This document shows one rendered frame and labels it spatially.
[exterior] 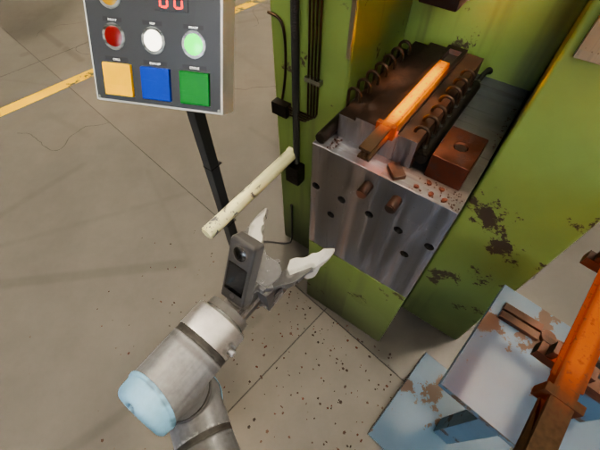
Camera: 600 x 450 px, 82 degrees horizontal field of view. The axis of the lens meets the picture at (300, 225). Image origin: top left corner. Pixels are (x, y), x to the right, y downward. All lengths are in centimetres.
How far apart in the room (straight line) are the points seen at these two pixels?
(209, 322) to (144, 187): 172
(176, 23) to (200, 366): 74
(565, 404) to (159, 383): 51
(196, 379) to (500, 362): 62
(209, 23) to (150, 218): 131
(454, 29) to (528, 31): 19
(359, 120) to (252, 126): 162
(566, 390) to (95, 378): 157
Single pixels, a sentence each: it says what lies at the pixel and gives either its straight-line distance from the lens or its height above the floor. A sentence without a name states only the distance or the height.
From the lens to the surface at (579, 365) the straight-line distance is 61.
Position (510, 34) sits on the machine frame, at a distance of 119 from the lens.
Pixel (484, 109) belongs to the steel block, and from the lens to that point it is 111.
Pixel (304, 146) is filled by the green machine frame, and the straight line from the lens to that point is 125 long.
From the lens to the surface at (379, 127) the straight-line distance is 80.
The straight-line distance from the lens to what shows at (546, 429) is 56.
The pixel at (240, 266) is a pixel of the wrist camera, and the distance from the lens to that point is 51.
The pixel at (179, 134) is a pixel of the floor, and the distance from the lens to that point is 246.
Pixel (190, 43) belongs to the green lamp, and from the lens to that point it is 93.
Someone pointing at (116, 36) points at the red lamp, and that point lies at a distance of 103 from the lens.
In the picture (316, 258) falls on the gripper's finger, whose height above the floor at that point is 100.
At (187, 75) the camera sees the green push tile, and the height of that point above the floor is 104.
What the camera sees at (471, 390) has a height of 75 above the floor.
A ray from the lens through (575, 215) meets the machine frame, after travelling 101.
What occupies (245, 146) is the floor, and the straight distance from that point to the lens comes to 227.
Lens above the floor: 150
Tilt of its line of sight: 55 degrees down
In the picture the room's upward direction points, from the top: straight up
